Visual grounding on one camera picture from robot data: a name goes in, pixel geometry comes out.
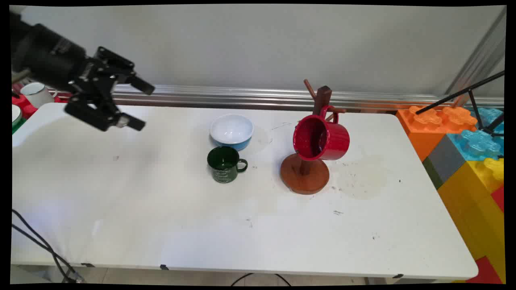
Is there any black floor cable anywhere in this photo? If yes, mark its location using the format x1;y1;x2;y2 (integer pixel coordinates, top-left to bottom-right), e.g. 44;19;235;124
12;209;83;283
12;224;77;282

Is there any aluminium frame post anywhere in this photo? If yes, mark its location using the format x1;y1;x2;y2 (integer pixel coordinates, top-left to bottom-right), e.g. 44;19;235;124
445;7;507;97

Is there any small red giant toy block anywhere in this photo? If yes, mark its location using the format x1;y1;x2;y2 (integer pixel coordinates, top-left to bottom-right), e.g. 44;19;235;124
490;184;505;213

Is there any large red giant toy block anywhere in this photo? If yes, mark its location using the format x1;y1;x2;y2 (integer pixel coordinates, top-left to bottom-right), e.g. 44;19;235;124
467;255;504;285

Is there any wooden mug tree stand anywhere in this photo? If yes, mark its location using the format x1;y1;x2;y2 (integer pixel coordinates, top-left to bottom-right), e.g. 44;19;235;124
280;79;347;195

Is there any red enamel mug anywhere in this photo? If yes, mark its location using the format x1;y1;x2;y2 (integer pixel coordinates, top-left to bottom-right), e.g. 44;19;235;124
293;106;350;162

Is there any aluminium rail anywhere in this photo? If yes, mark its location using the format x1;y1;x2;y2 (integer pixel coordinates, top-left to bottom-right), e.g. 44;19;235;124
56;84;505;112

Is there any orange giant toy block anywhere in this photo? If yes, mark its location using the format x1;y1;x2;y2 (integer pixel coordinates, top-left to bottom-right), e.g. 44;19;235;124
396;105;479;162

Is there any black tripod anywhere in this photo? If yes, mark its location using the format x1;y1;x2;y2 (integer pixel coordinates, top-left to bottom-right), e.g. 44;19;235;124
415;70;505;137

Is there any blue giant toy block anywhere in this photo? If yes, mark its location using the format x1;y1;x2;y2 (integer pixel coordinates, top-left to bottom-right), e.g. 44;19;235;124
447;107;505;162

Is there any black cable loop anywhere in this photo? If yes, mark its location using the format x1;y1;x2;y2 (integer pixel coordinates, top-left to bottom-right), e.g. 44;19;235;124
231;273;292;287

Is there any white enamel mug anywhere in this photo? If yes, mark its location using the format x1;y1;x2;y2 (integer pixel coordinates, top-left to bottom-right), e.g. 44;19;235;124
20;82;58;108

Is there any white bowl with blue outside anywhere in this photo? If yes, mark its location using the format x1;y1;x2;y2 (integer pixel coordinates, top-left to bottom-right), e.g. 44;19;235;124
210;114;254;151

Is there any green giant toy block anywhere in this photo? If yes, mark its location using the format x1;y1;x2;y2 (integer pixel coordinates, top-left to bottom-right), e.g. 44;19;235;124
422;157;444;190

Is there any dark green enamel mug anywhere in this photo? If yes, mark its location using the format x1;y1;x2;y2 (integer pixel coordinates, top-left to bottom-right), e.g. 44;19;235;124
207;146;248;184

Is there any grey giant toy block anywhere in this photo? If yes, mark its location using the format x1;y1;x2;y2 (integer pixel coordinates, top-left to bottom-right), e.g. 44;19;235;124
427;135;468;184

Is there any yellow giant toy block stack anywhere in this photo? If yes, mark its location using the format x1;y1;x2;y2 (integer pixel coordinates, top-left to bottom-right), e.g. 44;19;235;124
437;157;506;283

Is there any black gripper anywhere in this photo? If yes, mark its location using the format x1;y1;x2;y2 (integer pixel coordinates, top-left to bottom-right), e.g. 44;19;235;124
10;12;155;133

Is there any white plate with green rim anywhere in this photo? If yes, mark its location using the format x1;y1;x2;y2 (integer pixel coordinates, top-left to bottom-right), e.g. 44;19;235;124
12;104;26;135

